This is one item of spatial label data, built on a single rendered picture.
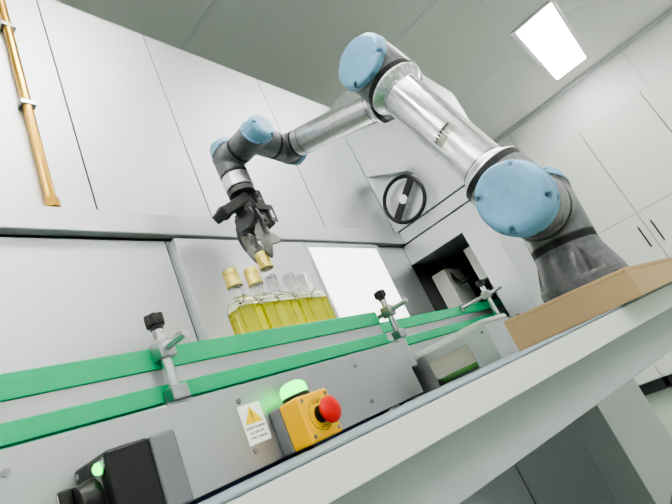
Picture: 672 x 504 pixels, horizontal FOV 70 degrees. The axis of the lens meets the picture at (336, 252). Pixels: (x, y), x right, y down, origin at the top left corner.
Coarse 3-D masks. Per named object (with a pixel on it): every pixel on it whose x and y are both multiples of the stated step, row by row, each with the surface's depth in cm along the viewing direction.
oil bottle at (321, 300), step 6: (312, 294) 119; (318, 294) 121; (324, 294) 122; (318, 300) 119; (324, 300) 121; (318, 306) 118; (324, 306) 120; (330, 306) 121; (324, 312) 118; (330, 312) 120; (324, 318) 117; (330, 318) 119
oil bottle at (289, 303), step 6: (276, 294) 111; (282, 294) 111; (288, 294) 113; (282, 300) 110; (288, 300) 111; (294, 300) 113; (282, 306) 109; (288, 306) 110; (294, 306) 112; (288, 312) 109; (294, 312) 110; (300, 312) 112; (288, 318) 108; (294, 318) 109; (300, 318) 111; (294, 324) 108
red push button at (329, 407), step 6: (324, 396) 71; (330, 396) 72; (324, 402) 70; (330, 402) 71; (336, 402) 72; (324, 408) 70; (330, 408) 70; (336, 408) 71; (324, 414) 69; (330, 414) 70; (336, 414) 70; (330, 420) 69; (336, 420) 70
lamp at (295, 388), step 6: (288, 384) 74; (294, 384) 74; (300, 384) 74; (282, 390) 74; (288, 390) 74; (294, 390) 74; (300, 390) 74; (306, 390) 75; (282, 396) 74; (288, 396) 73; (294, 396) 73; (282, 402) 75
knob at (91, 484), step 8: (88, 480) 48; (96, 480) 48; (72, 488) 48; (80, 488) 47; (88, 488) 47; (96, 488) 48; (56, 496) 47; (64, 496) 47; (72, 496) 47; (80, 496) 46; (88, 496) 47; (96, 496) 47; (104, 496) 47
